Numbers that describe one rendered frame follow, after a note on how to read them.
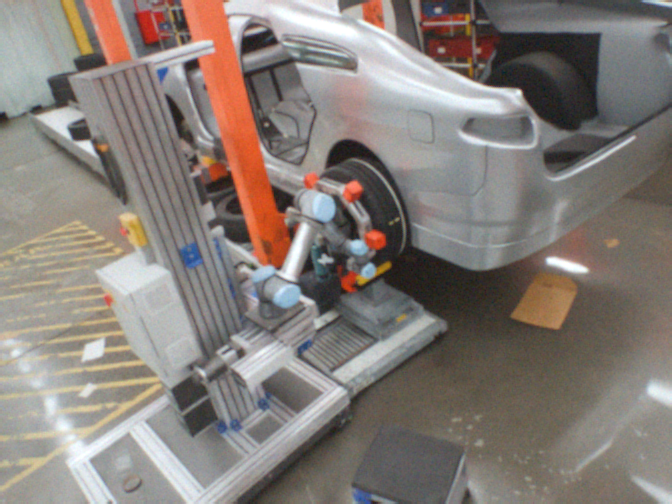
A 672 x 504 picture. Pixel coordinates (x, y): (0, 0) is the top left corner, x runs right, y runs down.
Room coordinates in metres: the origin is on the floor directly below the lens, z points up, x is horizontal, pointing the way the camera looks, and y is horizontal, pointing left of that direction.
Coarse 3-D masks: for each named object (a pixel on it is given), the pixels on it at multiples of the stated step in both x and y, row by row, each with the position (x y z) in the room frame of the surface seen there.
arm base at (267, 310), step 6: (258, 300) 2.16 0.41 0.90; (258, 306) 2.16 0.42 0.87; (264, 306) 2.12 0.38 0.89; (270, 306) 2.11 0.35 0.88; (276, 306) 2.11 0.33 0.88; (258, 312) 2.15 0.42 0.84; (264, 312) 2.11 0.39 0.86; (270, 312) 2.12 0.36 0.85; (276, 312) 2.10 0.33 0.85; (282, 312) 2.11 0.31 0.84; (264, 318) 2.11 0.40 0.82; (270, 318) 2.10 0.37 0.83; (276, 318) 2.10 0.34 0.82
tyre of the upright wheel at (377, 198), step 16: (352, 160) 3.00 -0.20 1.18; (368, 160) 2.95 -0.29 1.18; (320, 176) 3.05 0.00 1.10; (336, 176) 2.90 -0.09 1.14; (352, 176) 2.80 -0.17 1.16; (368, 176) 2.81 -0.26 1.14; (384, 176) 2.82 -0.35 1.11; (368, 192) 2.71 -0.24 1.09; (384, 192) 2.73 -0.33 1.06; (368, 208) 2.68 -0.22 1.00; (384, 208) 2.67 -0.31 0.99; (384, 224) 2.63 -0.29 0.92; (400, 224) 2.69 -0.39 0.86; (400, 240) 2.68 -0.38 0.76; (384, 256) 2.65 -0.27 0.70
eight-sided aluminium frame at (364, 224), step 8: (320, 184) 2.91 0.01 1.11; (328, 184) 2.86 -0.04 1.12; (336, 184) 2.84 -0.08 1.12; (344, 184) 2.81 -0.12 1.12; (320, 192) 3.00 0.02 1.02; (336, 192) 2.77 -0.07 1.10; (344, 200) 2.72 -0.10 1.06; (352, 208) 2.67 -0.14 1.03; (360, 208) 2.68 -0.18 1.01; (360, 216) 2.64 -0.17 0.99; (368, 216) 2.65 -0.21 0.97; (360, 224) 2.62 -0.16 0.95; (368, 224) 2.64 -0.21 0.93; (360, 232) 2.64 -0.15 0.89; (368, 232) 2.65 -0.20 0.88; (328, 248) 2.96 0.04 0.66; (368, 248) 2.62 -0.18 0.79
